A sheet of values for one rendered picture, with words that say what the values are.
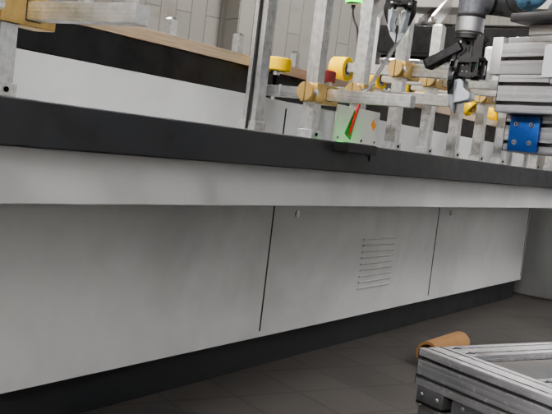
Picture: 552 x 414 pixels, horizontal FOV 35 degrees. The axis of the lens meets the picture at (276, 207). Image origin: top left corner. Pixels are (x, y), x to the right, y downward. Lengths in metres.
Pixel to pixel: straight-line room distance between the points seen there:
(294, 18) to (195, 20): 1.01
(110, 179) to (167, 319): 0.63
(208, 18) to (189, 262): 5.42
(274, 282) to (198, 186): 0.77
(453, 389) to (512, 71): 0.76
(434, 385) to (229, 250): 0.67
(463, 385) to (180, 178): 0.79
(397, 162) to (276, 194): 0.60
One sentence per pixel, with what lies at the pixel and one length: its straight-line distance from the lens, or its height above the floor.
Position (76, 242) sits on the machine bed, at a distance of 1.95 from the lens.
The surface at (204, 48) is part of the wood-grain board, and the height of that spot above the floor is 0.89.
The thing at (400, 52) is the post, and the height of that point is 1.00.
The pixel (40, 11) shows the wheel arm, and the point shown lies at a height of 0.84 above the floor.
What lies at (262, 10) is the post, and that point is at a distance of 2.06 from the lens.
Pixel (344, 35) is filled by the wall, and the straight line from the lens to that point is 8.35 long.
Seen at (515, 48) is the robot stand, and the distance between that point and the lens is 2.15.
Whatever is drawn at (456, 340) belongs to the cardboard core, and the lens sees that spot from 3.14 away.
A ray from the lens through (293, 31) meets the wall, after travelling 8.01.
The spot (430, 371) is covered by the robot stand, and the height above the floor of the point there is 0.18.
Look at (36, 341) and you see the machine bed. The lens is 1.93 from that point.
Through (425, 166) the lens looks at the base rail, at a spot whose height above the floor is 0.66.
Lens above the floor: 0.68
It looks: 4 degrees down
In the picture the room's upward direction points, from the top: 7 degrees clockwise
